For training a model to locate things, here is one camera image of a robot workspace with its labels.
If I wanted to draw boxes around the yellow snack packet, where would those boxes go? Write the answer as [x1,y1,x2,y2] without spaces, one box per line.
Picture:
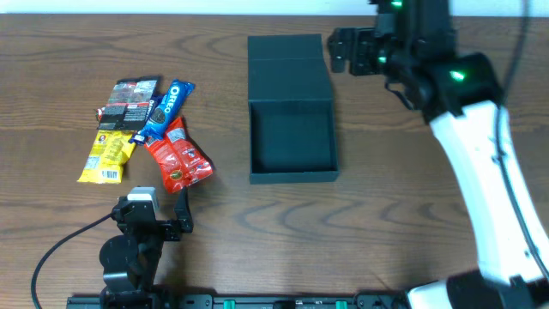
[78,130,136,184]

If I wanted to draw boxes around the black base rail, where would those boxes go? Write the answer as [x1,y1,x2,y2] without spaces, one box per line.
[65,294,410,309]

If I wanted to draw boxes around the blue Oreo cookie pack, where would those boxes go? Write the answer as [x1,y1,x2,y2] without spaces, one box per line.
[142,79,195,139]

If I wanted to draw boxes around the black snack packet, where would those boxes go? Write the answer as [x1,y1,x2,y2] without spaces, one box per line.
[96,76,162,131]

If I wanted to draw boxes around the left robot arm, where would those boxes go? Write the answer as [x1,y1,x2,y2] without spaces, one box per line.
[100,187,194,309]

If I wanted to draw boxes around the red snack packet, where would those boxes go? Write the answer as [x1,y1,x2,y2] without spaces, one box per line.
[145,118,214,193]

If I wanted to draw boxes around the dark green hinged gift box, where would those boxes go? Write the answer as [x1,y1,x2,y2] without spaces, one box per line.
[247,34,340,185]

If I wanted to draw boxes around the left black cable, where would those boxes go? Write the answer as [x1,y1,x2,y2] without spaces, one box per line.
[30,212,116,309]

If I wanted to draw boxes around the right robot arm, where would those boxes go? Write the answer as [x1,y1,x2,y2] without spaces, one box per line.
[328,0,548,308]

